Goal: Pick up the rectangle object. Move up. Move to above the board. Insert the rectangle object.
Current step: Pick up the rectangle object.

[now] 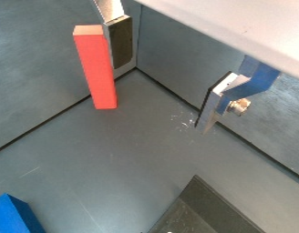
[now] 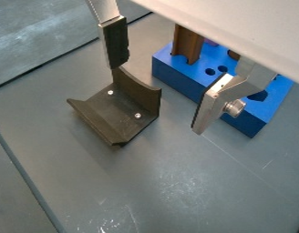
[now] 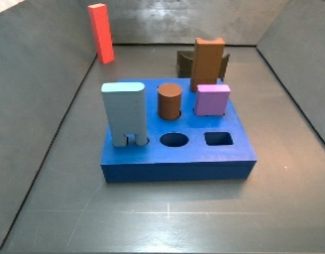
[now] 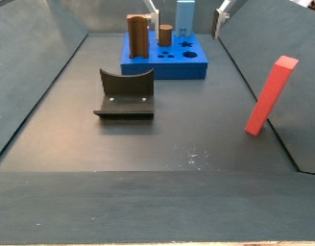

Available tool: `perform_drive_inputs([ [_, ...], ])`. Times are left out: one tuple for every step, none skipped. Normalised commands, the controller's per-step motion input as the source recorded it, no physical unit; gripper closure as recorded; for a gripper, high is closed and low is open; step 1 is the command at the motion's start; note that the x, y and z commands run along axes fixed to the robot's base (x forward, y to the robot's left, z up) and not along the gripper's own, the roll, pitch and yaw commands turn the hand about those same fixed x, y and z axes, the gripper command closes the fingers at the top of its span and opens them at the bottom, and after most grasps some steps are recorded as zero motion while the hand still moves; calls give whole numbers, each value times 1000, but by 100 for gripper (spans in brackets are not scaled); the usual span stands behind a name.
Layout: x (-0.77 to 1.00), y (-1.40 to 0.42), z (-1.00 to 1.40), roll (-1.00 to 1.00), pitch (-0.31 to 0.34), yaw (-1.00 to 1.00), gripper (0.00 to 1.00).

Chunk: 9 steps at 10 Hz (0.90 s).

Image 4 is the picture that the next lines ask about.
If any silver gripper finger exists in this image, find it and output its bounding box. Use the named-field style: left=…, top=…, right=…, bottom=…
left=142, top=0, right=160, bottom=39
left=211, top=0, right=236, bottom=39

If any red rectangular block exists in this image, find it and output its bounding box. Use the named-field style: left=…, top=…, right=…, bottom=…
left=244, top=56, right=299, bottom=135

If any blue foam peg board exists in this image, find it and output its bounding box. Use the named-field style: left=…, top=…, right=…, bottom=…
left=120, top=31, right=208, bottom=80

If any tall brown wooden block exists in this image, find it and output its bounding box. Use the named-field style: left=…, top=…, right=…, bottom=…
left=126, top=14, right=148, bottom=59

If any short brown wooden cylinder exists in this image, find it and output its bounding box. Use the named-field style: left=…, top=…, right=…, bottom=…
left=158, top=24, right=173, bottom=47

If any light blue rectangular block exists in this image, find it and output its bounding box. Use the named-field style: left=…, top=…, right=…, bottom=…
left=174, top=0, right=194, bottom=37

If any black curved stand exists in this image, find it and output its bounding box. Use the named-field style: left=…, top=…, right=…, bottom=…
left=93, top=70, right=154, bottom=119

